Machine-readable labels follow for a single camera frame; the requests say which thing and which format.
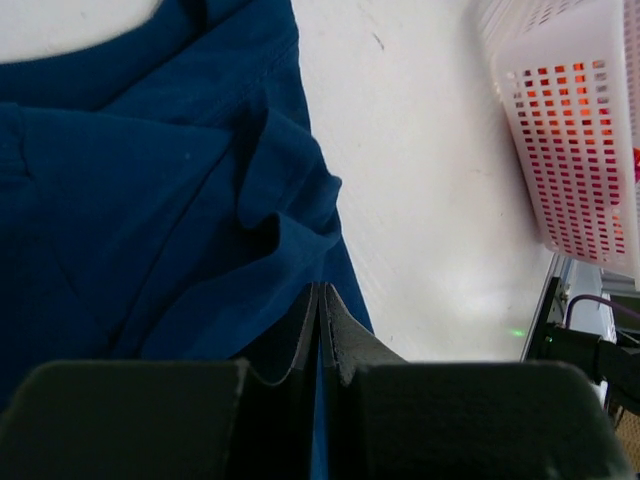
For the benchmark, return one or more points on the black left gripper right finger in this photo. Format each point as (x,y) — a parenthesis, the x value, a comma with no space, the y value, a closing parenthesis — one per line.
(388,418)

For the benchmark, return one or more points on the white plastic basket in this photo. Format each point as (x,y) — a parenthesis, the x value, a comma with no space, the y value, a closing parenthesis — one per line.
(519,35)

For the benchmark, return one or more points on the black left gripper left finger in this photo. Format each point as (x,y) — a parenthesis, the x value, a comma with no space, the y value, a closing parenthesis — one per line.
(250,417)

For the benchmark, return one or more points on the aluminium mounting rail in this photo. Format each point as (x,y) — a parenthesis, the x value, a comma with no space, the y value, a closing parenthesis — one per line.
(567,279)

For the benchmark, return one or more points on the pink t shirt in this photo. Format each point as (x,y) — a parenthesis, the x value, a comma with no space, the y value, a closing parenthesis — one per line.
(579,199)

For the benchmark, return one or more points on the orange t shirt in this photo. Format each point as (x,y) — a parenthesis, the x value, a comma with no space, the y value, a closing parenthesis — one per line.
(565,109)

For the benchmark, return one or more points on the blue printed t shirt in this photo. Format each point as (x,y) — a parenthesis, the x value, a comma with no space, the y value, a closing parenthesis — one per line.
(163,197)

